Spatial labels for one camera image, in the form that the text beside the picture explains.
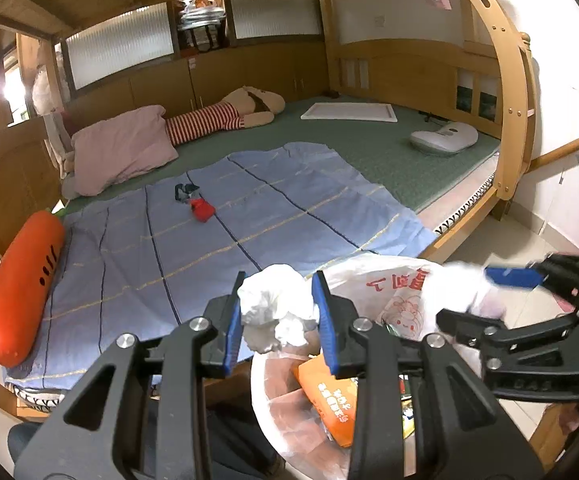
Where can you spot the red wrapper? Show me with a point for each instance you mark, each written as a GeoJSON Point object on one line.
{"type": "Point", "coordinates": [203, 211]}

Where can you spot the blue striped blanket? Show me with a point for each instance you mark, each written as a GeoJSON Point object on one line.
{"type": "Point", "coordinates": [144, 260]}

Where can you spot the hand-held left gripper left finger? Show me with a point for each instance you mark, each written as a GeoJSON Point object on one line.
{"type": "Point", "coordinates": [232, 330]}

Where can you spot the frosted glass panel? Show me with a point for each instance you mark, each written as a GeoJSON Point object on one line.
{"type": "Point", "coordinates": [119, 45]}
{"type": "Point", "coordinates": [274, 15]}

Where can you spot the white tissue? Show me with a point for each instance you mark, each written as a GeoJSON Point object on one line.
{"type": "Point", "coordinates": [274, 295]}

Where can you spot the wooden bunk bed frame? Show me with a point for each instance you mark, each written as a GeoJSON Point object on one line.
{"type": "Point", "coordinates": [512, 110]}

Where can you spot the striped plush doll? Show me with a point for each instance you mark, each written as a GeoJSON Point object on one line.
{"type": "Point", "coordinates": [204, 120]}

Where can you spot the orange snack box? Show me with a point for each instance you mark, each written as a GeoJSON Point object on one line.
{"type": "Point", "coordinates": [329, 400]}

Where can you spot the dark tote bag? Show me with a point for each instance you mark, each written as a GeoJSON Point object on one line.
{"type": "Point", "coordinates": [200, 27]}

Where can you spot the orange carrot pillow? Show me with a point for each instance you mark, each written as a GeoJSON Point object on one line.
{"type": "Point", "coordinates": [19, 285]}

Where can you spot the dark crumpled wrapper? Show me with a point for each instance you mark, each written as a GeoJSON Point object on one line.
{"type": "Point", "coordinates": [187, 192]}

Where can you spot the hanging grey cloth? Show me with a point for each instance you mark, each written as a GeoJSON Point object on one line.
{"type": "Point", "coordinates": [58, 142]}

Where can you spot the white flat board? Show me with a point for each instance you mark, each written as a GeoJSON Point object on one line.
{"type": "Point", "coordinates": [349, 111]}

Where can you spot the white plush toy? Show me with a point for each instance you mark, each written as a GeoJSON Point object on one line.
{"type": "Point", "coordinates": [44, 90]}

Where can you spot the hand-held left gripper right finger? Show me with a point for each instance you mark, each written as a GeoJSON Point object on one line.
{"type": "Point", "coordinates": [327, 325]}

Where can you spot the white contoured pillow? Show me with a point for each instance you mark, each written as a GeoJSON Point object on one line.
{"type": "Point", "coordinates": [444, 137]}

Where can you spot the green bed mat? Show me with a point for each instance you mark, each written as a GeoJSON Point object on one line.
{"type": "Point", "coordinates": [379, 160]}

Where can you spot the pink pillow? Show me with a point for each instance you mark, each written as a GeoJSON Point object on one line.
{"type": "Point", "coordinates": [119, 150]}

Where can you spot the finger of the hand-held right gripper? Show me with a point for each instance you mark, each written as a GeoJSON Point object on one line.
{"type": "Point", "coordinates": [519, 355]}
{"type": "Point", "coordinates": [514, 276]}

